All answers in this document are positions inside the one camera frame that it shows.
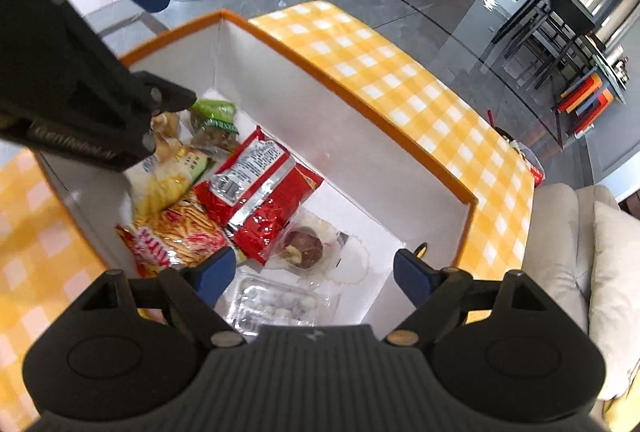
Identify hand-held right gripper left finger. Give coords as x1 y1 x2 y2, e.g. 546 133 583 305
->
81 246 246 348

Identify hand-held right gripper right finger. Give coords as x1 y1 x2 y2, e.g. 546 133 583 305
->
385 249 549 348

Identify small green snack packet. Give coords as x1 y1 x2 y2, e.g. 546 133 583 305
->
189 98 242 154

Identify red stick snack packet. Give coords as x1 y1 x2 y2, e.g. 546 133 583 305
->
116 189 236 280

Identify clear quail egg packet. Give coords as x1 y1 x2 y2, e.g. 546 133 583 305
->
220 274 343 338

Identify white yellow chip packet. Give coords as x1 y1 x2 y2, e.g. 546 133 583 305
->
131 144 216 220

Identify chocolate pastry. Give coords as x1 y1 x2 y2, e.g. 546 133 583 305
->
267 207 371 288

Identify shiny red snack packet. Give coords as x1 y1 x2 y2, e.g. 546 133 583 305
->
192 124 325 269

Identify orange cardboard box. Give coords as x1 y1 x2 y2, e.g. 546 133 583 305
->
35 9 480 343

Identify beige sofa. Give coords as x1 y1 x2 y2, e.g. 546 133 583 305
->
520 182 640 413

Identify red and white plastic bag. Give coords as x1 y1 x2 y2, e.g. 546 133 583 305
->
492 124 546 188

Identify yellow checkered tablecloth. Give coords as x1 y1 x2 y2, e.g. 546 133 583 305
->
0 0 538 428

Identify beige cushion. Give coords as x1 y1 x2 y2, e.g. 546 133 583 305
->
587 199 640 400

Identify stacked orange stools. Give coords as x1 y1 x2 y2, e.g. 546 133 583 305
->
550 72 616 143

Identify dining table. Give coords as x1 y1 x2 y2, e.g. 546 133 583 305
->
530 0 628 108

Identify black dining chair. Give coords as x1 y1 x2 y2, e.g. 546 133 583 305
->
492 0 596 78

